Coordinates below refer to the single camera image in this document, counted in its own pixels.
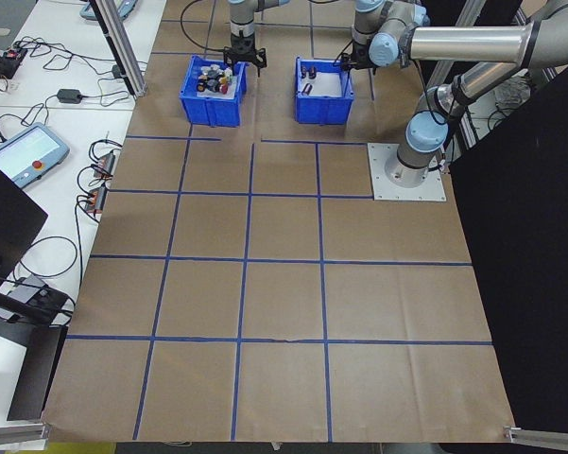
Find blue plastic battery bin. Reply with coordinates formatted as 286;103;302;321
294;56;356;126

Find blue plastic button switch bin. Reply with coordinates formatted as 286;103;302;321
178;54;250;128

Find light blue teach pendant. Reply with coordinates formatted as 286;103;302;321
0;121;72;191
78;0;142;23

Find white desk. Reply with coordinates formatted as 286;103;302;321
0;0;167;113
0;104;141;429

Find black monitor panel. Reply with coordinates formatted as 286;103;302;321
0;153;49;285

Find black monitor stand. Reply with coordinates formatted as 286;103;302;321
0;271;77;349

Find black flat panel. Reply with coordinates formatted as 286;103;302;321
7;324;70;422

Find aluminium table edge bar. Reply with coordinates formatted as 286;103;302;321
0;422;53;450
502;425;568;445

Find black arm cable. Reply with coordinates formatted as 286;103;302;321
179;0;232;52
415;56;455;127

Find aluminium extrusion post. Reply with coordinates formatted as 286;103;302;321
88;0;148;99

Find white square base plate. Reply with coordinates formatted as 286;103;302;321
366;142;448;203

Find black desk cable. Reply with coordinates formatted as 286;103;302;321
9;235;79;285
81;78;138;108
23;40;124;77

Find grey cable pile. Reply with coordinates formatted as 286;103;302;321
493;78;535;108

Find black electronics board red wires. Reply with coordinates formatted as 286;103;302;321
0;46;29;80

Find large black frame cover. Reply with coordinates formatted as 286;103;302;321
446;60;568;437

